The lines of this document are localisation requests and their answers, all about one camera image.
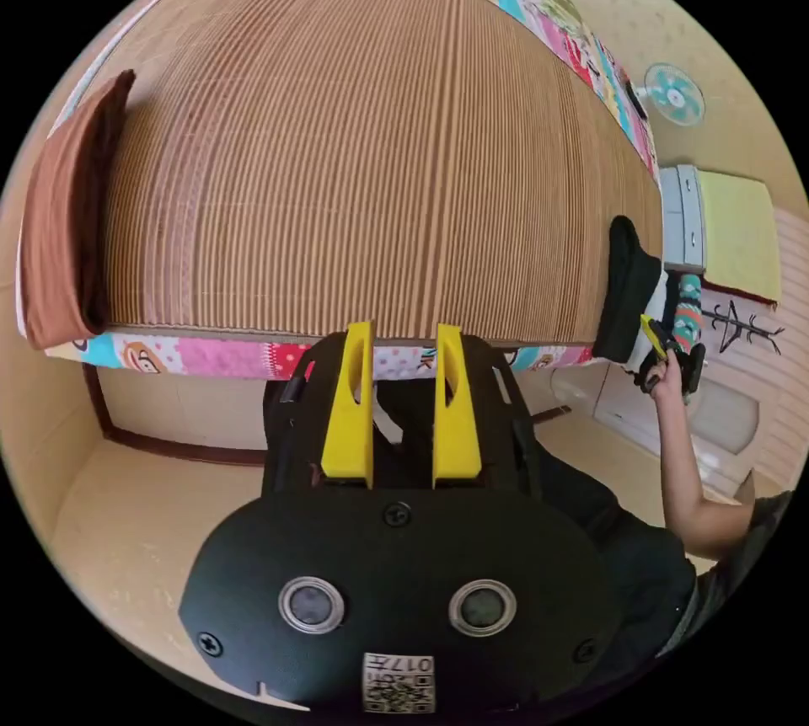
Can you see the person's right hand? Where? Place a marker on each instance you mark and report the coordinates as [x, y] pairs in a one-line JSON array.
[[665, 377]]

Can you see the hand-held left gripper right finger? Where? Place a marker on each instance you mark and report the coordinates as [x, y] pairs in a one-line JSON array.
[[456, 429]]

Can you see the pile of clothes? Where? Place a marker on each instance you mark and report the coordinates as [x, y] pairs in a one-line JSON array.
[[627, 284]]

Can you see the grey drawer cabinet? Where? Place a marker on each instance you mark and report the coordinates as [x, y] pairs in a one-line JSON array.
[[720, 227]]

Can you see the person's body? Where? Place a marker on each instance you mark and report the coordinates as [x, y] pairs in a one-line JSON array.
[[632, 562]]

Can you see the white and teal fan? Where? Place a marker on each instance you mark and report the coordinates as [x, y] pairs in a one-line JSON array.
[[675, 95]]

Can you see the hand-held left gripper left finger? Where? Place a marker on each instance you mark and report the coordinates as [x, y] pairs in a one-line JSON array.
[[349, 423]]

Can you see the bed with woven mat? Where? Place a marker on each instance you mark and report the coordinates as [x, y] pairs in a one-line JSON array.
[[379, 138]]

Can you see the person's right forearm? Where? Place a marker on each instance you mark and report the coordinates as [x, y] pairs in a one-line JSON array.
[[692, 473]]

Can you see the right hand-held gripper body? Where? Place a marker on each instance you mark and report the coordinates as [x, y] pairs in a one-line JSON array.
[[671, 349]]

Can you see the brown pillow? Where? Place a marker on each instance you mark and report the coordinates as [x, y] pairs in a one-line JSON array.
[[60, 221]]

